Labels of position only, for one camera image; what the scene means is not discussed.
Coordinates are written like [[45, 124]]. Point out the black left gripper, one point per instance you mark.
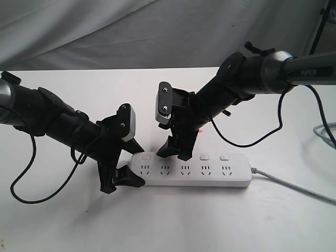
[[106, 150]]

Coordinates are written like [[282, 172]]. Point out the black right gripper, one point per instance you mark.
[[182, 125]]

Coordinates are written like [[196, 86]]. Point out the white five-outlet power strip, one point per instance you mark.
[[202, 170]]

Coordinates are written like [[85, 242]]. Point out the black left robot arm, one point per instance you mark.
[[40, 112]]

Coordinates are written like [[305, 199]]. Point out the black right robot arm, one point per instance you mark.
[[238, 79]]

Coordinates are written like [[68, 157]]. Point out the white backdrop cloth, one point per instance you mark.
[[81, 35]]

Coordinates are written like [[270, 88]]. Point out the black tripod stand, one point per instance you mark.
[[324, 15]]

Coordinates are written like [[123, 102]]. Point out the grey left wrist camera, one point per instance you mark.
[[126, 122]]

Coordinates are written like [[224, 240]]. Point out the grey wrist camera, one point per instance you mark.
[[126, 122], [163, 105]]

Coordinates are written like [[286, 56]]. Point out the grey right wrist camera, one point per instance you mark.
[[163, 105]]

